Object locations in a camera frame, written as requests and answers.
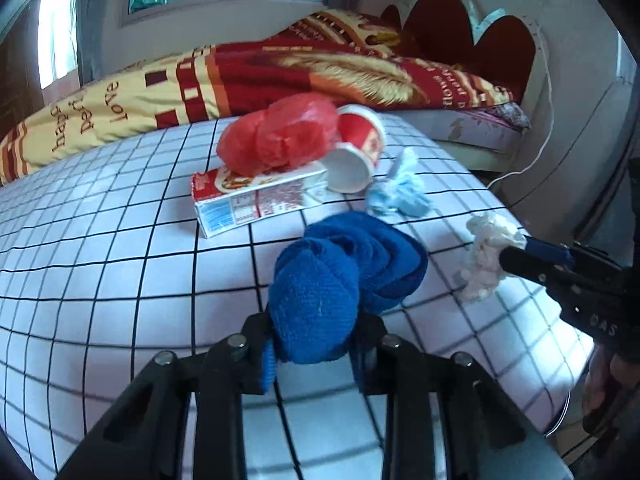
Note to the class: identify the blue towel cloth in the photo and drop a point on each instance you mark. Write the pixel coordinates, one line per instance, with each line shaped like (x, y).
(320, 280)

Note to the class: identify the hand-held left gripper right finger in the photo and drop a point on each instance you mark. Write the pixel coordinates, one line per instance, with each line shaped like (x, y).
(357, 365)

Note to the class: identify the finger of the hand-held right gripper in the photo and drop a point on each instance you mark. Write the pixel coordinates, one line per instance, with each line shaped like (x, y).
(520, 262)
(547, 249)

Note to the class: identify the light blue crumpled tissue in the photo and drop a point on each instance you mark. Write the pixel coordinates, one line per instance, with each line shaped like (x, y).
(400, 195)

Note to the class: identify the white paper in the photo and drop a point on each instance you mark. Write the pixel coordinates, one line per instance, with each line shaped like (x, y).
(482, 255)

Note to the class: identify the person's right hand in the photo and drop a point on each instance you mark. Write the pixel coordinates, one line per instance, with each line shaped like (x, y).
(595, 385)

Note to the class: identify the red white drink carton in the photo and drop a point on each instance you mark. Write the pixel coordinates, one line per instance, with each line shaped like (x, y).
(250, 200)

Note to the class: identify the floral mattress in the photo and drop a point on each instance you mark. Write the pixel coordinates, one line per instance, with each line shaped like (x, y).
(450, 127)

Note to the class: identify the floral pillow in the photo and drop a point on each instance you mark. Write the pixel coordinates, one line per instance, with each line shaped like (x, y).
(505, 112)

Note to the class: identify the red yellow printed blanket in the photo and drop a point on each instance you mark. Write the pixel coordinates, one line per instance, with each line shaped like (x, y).
(200, 75)

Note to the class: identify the white checked tablecloth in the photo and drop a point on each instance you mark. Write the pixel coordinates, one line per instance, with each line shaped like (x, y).
(125, 285)

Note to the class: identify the red plastic bag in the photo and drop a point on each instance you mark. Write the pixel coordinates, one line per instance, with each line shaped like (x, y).
(280, 130)

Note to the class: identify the small bright window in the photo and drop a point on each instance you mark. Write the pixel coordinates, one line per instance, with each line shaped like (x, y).
(55, 35)

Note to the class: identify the dark red headboard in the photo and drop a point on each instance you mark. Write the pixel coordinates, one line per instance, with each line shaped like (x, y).
(440, 25)

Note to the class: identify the brown wooden door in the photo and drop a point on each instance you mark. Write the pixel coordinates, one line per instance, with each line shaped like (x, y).
(20, 60)

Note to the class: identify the red paper cup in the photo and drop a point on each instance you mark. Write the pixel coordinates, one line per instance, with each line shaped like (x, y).
(360, 130)

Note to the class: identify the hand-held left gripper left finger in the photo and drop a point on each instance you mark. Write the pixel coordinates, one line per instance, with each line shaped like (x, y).
(266, 375)

